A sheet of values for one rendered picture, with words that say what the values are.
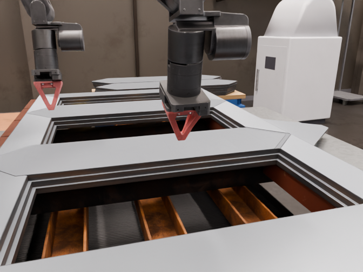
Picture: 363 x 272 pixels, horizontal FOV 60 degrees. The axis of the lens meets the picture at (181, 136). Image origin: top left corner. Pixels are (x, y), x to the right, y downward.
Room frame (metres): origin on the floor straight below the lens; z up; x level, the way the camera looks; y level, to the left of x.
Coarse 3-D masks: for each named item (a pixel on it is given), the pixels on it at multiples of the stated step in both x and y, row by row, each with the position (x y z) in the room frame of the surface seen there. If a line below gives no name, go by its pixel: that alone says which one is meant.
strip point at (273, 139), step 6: (252, 132) 0.84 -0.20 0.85; (258, 132) 0.84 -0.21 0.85; (264, 132) 0.84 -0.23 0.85; (270, 132) 0.84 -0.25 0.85; (258, 138) 0.79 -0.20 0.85; (264, 138) 0.79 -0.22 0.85; (270, 138) 0.79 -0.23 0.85; (276, 138) 0.79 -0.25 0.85; (282, 138) 0.79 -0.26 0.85; (270, 144) 0.74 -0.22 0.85; (276, 144) 0.74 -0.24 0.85
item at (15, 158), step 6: (18, 150) 0.70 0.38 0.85; (24, 150) 0.70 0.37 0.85; (0, 156) 0.66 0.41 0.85; (6, 156) 0.66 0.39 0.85; (12, 156) 0.66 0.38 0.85; (18, 156) 0.66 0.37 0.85; (24, 156) 0.66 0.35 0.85; (0, 162) 0.62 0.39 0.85; (6, 162) 0.62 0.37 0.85; (12, 162) 0.62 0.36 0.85; (18, 162) 0.62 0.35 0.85; (0, 168) 0.59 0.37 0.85; (6, 168) 0.59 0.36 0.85; (12, 168) 0.59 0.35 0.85; (18, 168) 0.59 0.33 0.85; (12, 174) 0.56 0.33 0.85
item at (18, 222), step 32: (96, 96) 1.35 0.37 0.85; (128, 96) 1.39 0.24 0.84; (256, 128) 0.87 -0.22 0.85; (192, 160) 0.66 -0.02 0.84; (224, 160) 0.67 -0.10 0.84; (256, 160) 0.69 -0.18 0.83; (288, 160) 0.67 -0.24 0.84; (32, 192) 0.54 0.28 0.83; (320, 192) 0.55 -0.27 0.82; (0, 256) 0.34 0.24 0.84
